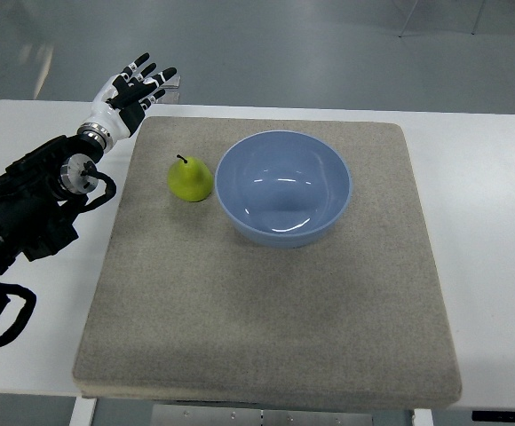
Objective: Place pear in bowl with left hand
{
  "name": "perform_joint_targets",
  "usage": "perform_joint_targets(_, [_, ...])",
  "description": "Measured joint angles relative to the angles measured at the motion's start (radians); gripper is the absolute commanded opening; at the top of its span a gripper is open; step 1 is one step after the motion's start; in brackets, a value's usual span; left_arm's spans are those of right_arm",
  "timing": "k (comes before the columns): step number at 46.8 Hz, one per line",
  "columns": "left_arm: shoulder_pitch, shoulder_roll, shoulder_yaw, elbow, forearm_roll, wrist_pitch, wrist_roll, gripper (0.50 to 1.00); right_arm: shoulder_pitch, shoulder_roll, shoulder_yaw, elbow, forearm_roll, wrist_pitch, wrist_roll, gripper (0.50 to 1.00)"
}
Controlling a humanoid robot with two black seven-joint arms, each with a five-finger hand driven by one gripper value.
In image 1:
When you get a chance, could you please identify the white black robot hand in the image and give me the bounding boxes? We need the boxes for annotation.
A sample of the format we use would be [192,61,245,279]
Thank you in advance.
[78,52,177,153]

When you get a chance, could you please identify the green pear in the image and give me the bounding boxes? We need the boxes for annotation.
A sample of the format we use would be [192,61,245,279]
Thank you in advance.
[167,154,214,202]

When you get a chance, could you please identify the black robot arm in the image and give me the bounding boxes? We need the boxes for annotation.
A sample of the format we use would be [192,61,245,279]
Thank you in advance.
[0,130,116,308]

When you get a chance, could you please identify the blue bowl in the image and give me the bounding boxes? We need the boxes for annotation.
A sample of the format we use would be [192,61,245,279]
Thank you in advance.
[214,130,353,249]

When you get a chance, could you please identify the lower floor plate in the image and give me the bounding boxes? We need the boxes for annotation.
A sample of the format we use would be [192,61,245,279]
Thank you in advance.
[157,91,180,105]

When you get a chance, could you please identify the floor plate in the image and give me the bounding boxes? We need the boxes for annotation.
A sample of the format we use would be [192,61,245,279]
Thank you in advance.
[164,75,180,89]
[157,91,180,105]

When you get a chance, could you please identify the upper floor plate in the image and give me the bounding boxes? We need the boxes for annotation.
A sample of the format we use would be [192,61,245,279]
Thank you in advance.
[164,75,180,89]

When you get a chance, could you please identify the grey felt mat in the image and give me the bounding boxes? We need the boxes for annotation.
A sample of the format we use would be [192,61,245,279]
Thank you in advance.
[73,117,462,412]

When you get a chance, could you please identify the white left table leg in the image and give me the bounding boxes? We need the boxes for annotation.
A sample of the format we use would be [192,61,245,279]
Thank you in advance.
[68,397,97,426]

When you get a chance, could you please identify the white table leg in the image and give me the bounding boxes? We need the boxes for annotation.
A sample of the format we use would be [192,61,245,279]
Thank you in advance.
[411,409,434,426]
[68,397,97,426]

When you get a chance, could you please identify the background stand legs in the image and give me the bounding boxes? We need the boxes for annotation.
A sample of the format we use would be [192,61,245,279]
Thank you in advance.
[398,1,487,38]

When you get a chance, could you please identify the white right table leg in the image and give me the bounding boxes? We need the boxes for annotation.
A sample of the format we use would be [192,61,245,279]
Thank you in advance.
[411,409,434,426]

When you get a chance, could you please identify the black table control panel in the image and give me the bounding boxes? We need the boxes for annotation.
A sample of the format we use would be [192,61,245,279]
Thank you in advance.
[471,411,515,423]

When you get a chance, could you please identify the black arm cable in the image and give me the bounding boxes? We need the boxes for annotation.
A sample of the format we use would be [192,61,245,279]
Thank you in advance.
[0,283,37,349]

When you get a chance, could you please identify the metal table frame plate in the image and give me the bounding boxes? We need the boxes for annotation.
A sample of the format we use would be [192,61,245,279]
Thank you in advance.
[150,405,374,426]

